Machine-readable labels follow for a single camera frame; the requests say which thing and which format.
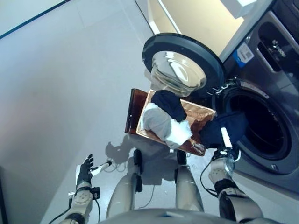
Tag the dark grey washing machine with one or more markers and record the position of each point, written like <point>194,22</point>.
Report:
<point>268,88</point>

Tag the right five-finger robot hand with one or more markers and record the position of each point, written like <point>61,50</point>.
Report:
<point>226,152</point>

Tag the dark navy garment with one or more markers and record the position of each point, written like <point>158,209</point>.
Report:
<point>170,105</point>

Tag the white counter cabinet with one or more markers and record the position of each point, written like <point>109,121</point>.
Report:
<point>198,18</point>

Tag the round glass washer door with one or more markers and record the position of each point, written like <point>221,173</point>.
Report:
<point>182,46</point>

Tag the silver right robot leg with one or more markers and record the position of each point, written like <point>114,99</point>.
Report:
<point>187,189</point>

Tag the white garment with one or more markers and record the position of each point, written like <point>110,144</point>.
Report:
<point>158,121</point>

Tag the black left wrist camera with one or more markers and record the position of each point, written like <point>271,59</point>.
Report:
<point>95,193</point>

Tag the black garment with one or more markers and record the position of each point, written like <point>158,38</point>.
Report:
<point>215,133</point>

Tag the left five-finger robot hand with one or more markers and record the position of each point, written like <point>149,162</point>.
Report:
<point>83,175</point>

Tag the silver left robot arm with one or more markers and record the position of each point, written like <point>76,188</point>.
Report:
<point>79,203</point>

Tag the wicker laundry basket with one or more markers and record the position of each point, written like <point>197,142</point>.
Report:
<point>198,109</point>

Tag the blue white barcode sticker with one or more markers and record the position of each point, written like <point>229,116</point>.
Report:
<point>244,53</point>

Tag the silver robot torso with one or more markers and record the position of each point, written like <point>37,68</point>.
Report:
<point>175,214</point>

